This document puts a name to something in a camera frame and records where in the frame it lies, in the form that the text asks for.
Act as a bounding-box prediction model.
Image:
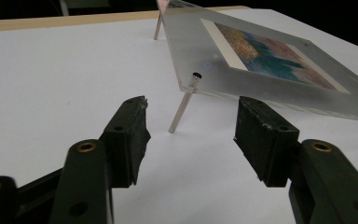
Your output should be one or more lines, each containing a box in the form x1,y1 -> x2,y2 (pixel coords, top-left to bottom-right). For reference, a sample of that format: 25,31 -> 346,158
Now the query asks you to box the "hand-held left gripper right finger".
233,95 -> 358,224

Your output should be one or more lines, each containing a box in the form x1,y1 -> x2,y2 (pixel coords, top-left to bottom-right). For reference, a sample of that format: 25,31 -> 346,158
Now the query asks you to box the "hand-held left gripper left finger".
48,95 -> 152,224

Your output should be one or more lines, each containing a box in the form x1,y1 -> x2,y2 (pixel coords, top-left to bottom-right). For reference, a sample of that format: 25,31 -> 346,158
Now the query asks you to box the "colourful painting print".
200,18 -> 352,94

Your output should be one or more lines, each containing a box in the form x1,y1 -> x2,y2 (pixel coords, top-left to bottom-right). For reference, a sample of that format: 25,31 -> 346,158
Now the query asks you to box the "clear acrylic photo frame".
153,0 -> 358,134

